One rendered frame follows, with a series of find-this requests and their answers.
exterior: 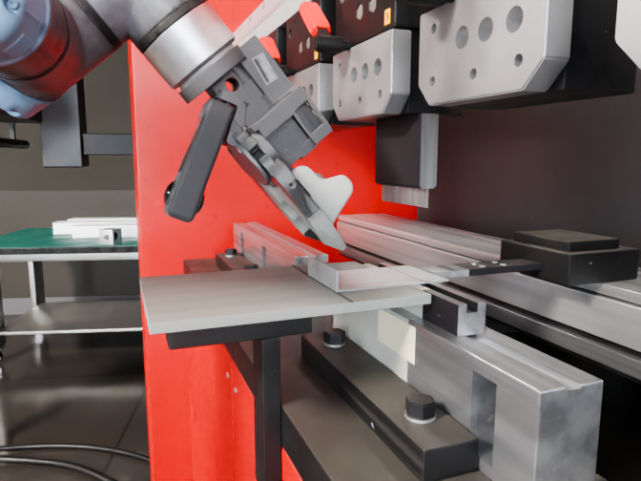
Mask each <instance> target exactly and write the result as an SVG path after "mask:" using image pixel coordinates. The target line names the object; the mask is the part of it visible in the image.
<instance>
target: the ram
mask: <svg viewBox="0 0 641 481"><path fill-rule="evenodd" d="M263 1H264V0H219V10H220V18H221V19H222V21H223V22H224V23H225V25H226V26H227V27H228V29H229V30H230V31H231V33H234V32H235V31H236V30H237V29H238V27H239V26H240V25H241V24H242V23H243V22H244V21H245V20H246V19H247V18H248V17H249V16H250V15H251V14H252V13H253V12H254V11H255V9H256V8H257V7H258V6H259V5H260V4H261V3H262V2H263ZM303 1H304V2H310V1H311V0H285V1H284V2H283V3H282V4H281V5H280V6H279V7H278V8H276V9H275V10H274V11H273V12H272V13H271V14H270V15H269V16H268V17H267V18H266V19H264V20H263V21H262V22H261V23H260V24H259V25H258V26H257V27H256V28H255V29H254V30H253V31H251V32H250V33H249V34H248V35H247V36H246V37H245V38H244V39H243V40H242V41H241V42H240V43H238V45H239V46H241V45H243V44H244V43H245V42H246V41H248V40H249V39H250V38H251V37H252V36H254V35H256V36H257V38H260V37H261V36H264V37H266V36H267V35H268V34H270V33H271V32H272V31H274V30H275V29H276V28H282V29H286V20H287V19H289V18H290V17H291V16H292V15H294V14H295V13H296V12H297V11H298V10H300V4H302V2H303Z"/></svg>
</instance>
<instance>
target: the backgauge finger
mask: <svg viewBox="0 0 641 481"><path fill-rule="evenodd" d="M638 262H639V249H637V248H632V247H627V246H621V245H619V239H617V238H611V237H605V236H599V235H593V234H588V233H581V232H575V231H569V230H564V229H550V230H534V231H519V232H514V236H513V240H502V241H501V256H500V260H499V261H478V262H466V263H454V264H443V265H431V266H420V269H421V270H423V271H425V272H428V273H431V274H434V275H436V276H439V277H442V278H445V279H448V278H459V277H468V276H479V275H489V274H500V273H509V272H520V273H523V274H527V275H530V276H533V277H536V278H540V279H543V280H547V281H550V282H556V283H560V284H562V285H566V286H574V285H582V284H591V283H600V282H617V281H625V280H634V279H636V278H637V272H638Z"/></svg>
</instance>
